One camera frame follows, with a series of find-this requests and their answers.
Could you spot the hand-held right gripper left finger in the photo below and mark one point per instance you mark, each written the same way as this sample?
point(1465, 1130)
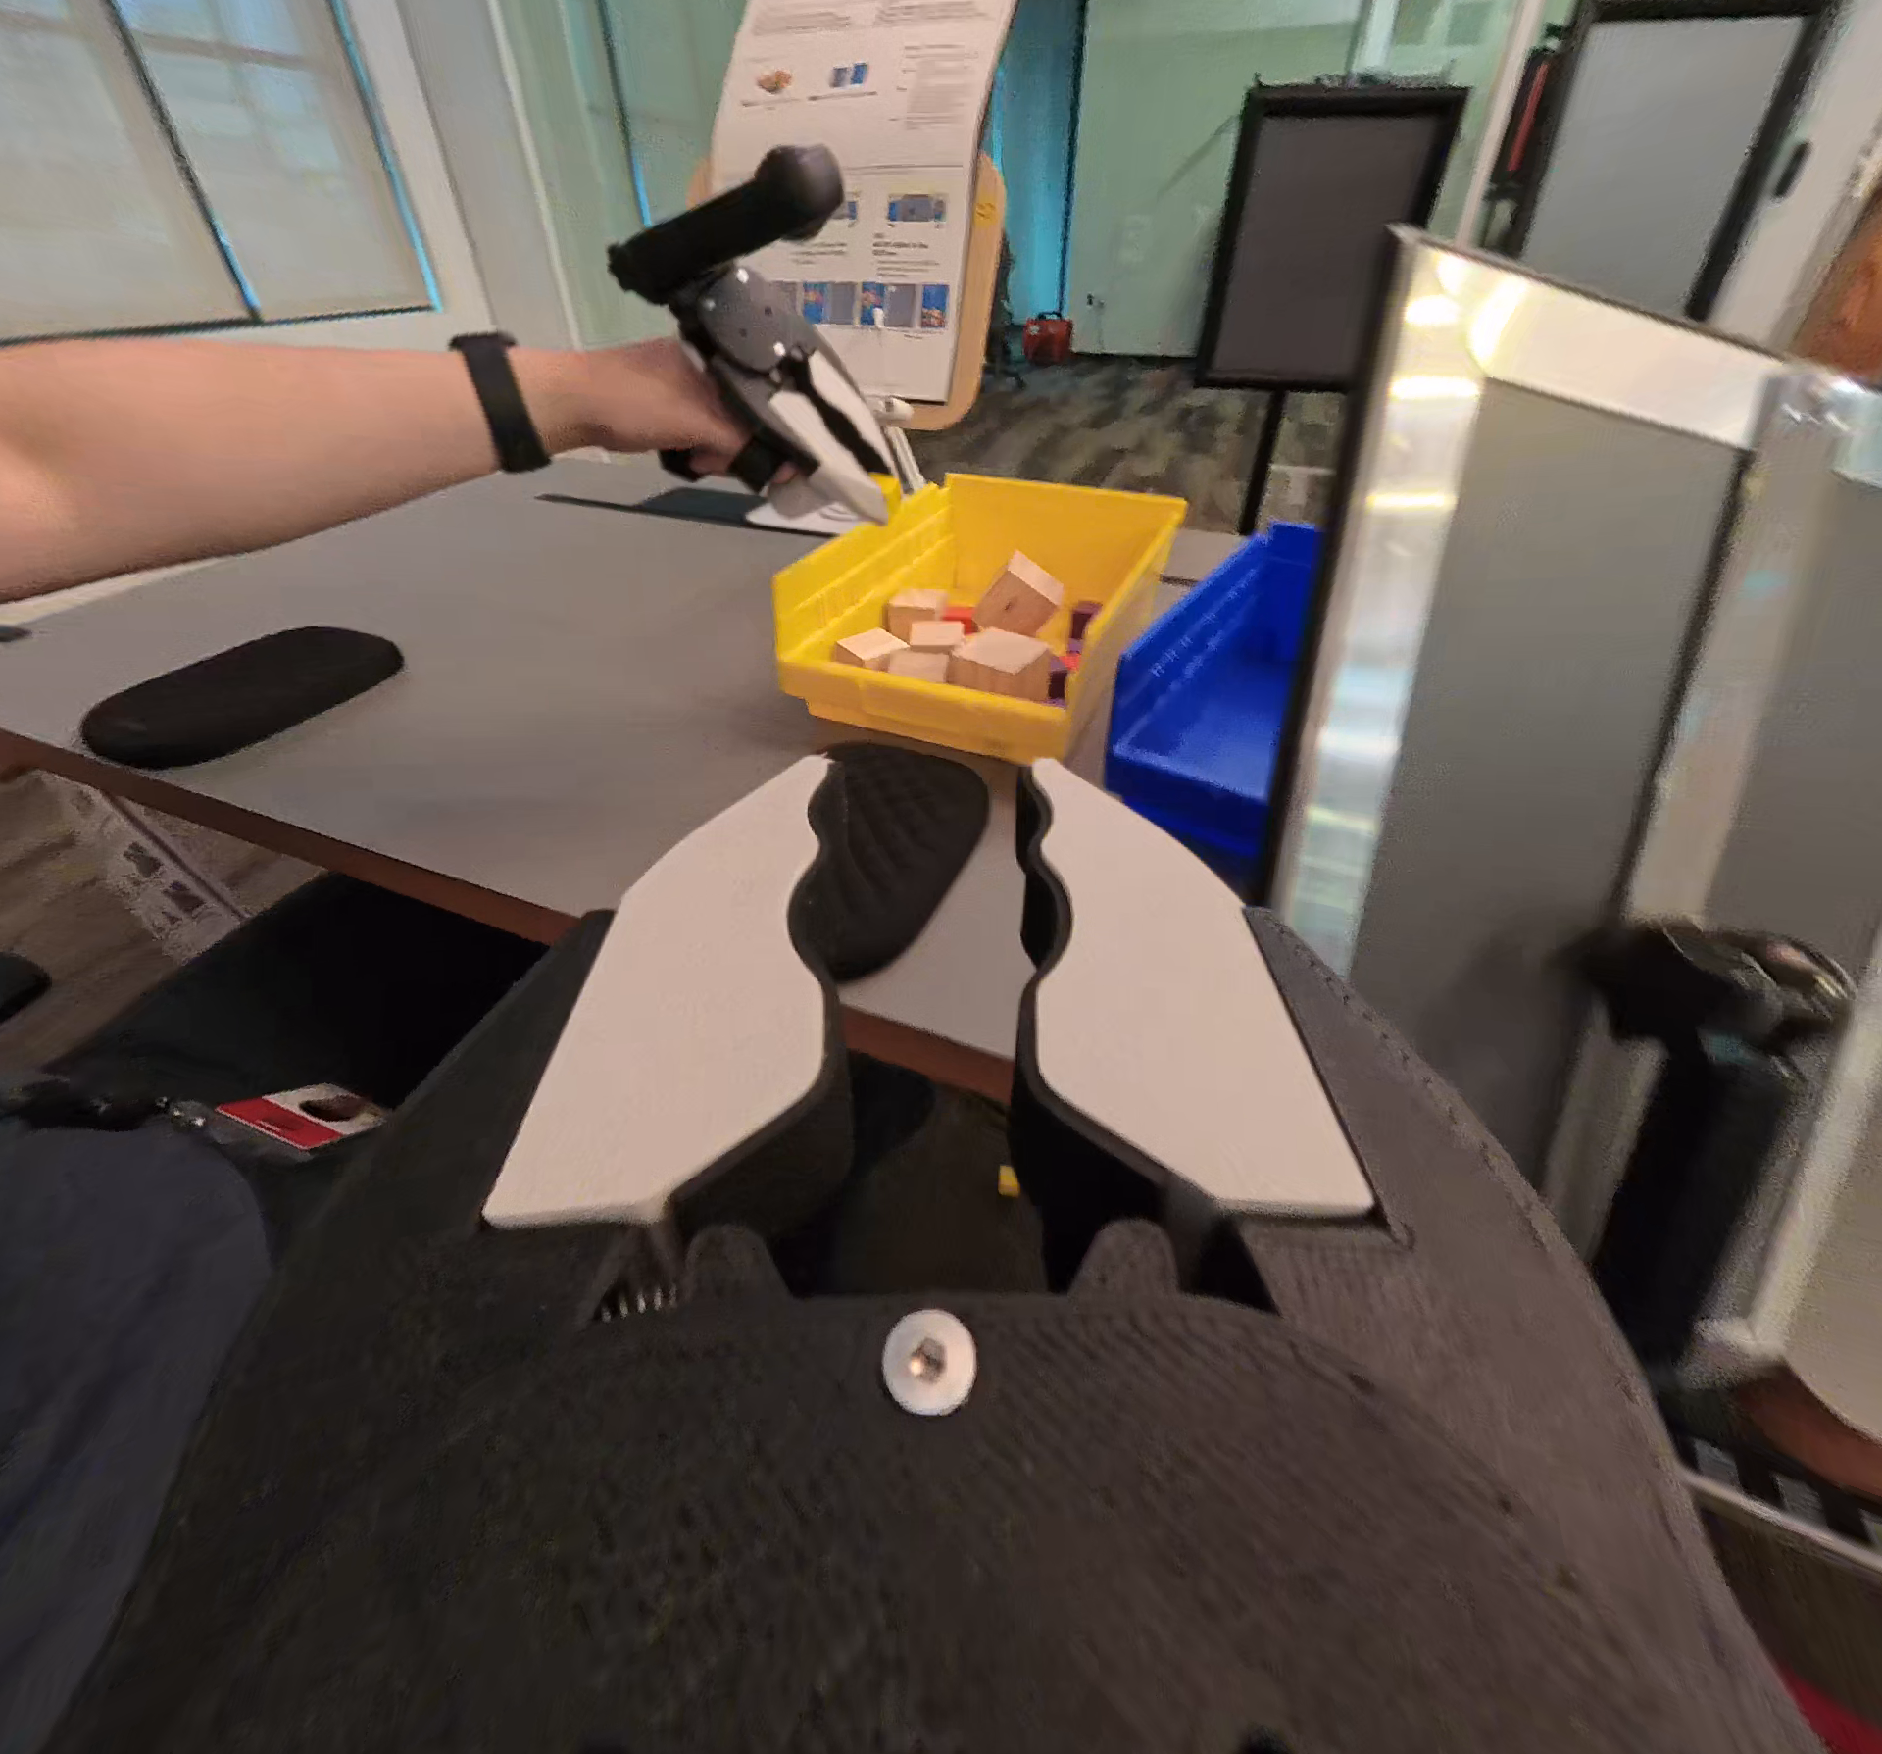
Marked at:
point(675, 1049)

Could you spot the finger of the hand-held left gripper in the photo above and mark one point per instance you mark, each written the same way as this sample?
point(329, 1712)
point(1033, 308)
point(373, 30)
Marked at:
point(825, 459)
point(855, 415)

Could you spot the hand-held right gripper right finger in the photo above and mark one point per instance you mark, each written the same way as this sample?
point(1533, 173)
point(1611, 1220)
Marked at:
point(1188, 1049)

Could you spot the yellow plastic box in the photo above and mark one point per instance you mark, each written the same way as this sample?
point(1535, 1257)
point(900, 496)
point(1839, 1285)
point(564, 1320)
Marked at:
point(867, 595)

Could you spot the pile of wooden cubes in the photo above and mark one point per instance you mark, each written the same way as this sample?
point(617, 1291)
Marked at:
point(1002, 660)

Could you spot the blue plastic box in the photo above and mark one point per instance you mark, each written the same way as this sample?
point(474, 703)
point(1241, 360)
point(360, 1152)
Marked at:
point(1188, 722)

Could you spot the person's left forearm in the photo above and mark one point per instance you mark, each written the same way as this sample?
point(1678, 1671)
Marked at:
point(220, 459)

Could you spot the person's left hand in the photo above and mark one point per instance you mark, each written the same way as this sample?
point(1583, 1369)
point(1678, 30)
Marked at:
point(632, 400)

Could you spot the black flat pad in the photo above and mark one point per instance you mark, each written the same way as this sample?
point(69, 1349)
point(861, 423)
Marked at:
point(690, 505)

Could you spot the red floor device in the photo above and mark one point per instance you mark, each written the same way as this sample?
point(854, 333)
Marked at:
point(1049, 346)

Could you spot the black wristband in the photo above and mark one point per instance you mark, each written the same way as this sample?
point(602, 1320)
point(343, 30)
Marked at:
point(499, 400)

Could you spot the wooden instruction board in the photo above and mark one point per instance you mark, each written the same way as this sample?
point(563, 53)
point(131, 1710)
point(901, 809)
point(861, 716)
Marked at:
point(881, 48)

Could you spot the red white badge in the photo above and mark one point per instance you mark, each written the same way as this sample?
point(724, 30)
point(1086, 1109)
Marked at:
point(293, 1115)

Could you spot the black framed sign stand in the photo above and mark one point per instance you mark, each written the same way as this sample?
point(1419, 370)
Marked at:
point(1324, 239)

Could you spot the silver framed grey panel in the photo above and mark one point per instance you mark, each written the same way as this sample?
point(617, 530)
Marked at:
point(1545, 607)

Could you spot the person's dark clothing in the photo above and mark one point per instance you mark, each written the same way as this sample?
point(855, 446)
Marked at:
point(115, 1345)

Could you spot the black framed glass panel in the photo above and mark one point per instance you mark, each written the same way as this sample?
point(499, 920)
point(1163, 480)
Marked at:
point(1662, 148)

